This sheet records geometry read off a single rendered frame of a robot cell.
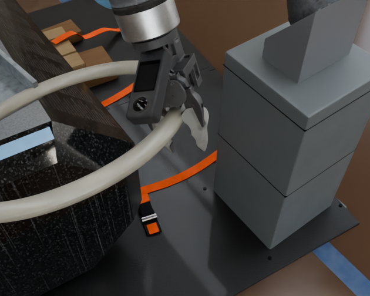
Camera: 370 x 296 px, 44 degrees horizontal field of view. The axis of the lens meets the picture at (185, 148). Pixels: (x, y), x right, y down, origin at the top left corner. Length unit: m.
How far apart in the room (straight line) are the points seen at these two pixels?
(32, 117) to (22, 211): 0.78
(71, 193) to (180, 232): 1.48
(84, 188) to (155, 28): 0.24
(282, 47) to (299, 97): 0.17
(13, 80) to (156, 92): 0.56
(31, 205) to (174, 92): 0.27
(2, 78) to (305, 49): 0.86
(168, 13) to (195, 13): 2.68
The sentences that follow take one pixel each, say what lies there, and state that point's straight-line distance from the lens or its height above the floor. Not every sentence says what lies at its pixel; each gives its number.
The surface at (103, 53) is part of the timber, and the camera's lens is 2.88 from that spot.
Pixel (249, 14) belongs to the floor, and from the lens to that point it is 3.37.
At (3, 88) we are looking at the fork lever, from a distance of 1.15.
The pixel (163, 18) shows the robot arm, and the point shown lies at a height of 1.47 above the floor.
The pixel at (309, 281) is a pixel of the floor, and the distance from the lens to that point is 2.09.
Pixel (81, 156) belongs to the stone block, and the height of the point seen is 0.74.
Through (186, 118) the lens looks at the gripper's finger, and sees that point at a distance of 0.74.
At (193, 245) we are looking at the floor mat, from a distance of 2.08.
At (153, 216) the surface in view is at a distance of 2.12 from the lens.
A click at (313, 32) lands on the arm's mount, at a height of 1.04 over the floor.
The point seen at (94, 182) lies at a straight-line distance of 0.65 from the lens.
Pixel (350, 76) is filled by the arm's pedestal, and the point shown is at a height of 0.85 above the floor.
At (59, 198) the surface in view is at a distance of 0.66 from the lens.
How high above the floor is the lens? 1.85
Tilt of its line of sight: 50 degrees down
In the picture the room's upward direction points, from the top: straight up
